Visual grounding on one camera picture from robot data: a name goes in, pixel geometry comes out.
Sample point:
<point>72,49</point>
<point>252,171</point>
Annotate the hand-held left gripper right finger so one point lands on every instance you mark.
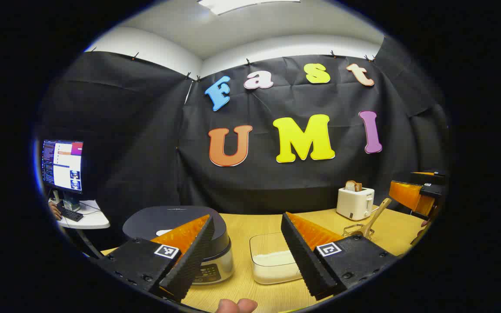
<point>302,256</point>

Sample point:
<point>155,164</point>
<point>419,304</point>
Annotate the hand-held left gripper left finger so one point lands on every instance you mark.
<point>194,256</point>

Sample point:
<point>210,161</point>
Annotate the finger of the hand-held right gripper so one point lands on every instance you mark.
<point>409,195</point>
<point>429,177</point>

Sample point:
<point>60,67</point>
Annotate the wooden spoon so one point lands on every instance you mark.
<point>379,213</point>

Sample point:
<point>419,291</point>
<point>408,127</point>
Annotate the clear plastic rice box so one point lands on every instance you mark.
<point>268,243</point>

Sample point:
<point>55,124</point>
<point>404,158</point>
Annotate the black and silver rice cooker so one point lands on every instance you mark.
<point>163,219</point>

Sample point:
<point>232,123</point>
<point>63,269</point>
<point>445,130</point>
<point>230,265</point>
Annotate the toasted bread slice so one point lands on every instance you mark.
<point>353,186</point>

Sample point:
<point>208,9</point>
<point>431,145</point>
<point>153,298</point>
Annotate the white toaster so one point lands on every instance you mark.
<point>352,204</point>

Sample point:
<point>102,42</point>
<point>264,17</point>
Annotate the white side table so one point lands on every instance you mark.
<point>94,219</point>

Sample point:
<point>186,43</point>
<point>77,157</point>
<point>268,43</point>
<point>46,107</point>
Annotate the black keyboard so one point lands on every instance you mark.
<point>71,214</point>

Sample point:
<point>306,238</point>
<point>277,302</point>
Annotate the small green box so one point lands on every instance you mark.
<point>71,203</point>

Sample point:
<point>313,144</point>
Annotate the computer monitor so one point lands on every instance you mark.
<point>63,165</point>

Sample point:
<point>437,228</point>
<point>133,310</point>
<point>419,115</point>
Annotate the ceiling light panel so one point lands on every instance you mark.
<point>242,4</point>

